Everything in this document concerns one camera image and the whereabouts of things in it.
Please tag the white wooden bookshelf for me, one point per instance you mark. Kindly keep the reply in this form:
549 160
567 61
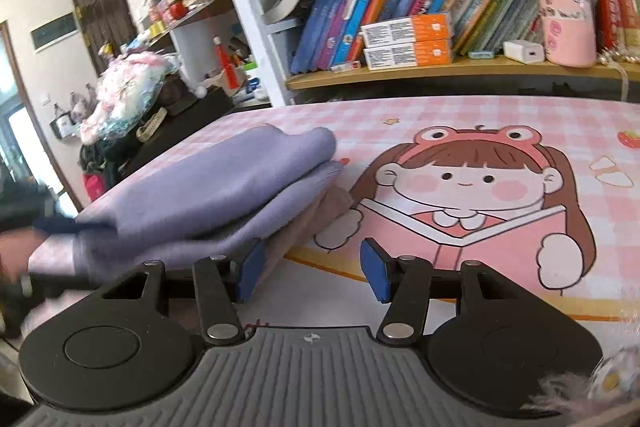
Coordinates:
304 45

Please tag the white power adapter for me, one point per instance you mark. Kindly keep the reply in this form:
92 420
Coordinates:
524 52

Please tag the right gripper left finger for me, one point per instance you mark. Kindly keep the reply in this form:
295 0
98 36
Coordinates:
134 339

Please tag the person's left hand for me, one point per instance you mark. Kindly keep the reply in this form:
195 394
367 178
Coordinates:
16 247

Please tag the upper orange white box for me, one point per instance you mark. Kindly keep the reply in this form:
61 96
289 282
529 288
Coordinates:
416 28

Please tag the pink checkered table mat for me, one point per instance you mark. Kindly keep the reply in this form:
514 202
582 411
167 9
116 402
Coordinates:
544 190

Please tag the red tassel ornament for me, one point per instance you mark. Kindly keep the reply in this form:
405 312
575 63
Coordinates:
227 67

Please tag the black side box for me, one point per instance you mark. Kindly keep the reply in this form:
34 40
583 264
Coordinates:
174 129

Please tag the pink sticker cup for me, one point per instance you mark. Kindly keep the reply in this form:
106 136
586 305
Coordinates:
569 36

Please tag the pink plush bundle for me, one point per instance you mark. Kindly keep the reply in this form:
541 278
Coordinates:
126 91

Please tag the purple and pink sweater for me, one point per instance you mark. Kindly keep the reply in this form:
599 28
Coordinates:
261 184

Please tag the lower orange white box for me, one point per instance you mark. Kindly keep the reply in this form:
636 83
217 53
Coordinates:
407 55

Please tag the orange white box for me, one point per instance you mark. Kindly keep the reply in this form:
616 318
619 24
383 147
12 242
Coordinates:
407 55
416 28

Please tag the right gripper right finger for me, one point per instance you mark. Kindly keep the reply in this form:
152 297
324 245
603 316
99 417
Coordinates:
487 341

